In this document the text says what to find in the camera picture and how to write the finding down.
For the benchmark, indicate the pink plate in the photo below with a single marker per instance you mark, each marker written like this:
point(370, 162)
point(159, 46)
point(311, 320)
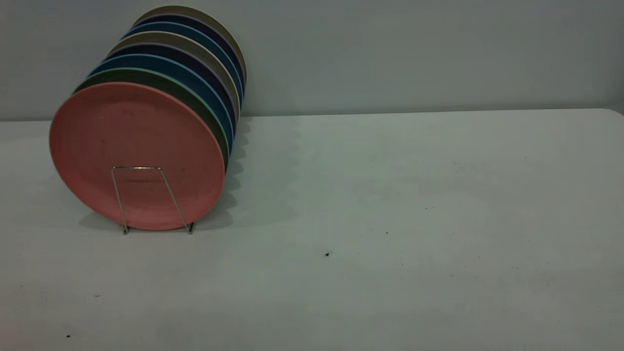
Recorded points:
point(136, 156)

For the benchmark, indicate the green plate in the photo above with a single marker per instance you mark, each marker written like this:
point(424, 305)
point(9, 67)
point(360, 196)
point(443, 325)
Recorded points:
point(185, 90)

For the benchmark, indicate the blue plate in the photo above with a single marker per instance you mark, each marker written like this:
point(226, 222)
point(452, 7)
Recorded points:
point(195, 31)
point(195, 75)

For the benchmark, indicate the dark navy plate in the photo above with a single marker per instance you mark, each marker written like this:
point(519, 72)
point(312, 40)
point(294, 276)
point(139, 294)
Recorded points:
point(204, 25)
point(185, 54)

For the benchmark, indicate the beige plate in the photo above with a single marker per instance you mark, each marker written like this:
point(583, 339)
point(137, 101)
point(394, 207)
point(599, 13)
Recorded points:
point(195, 10)
point(180, 39)

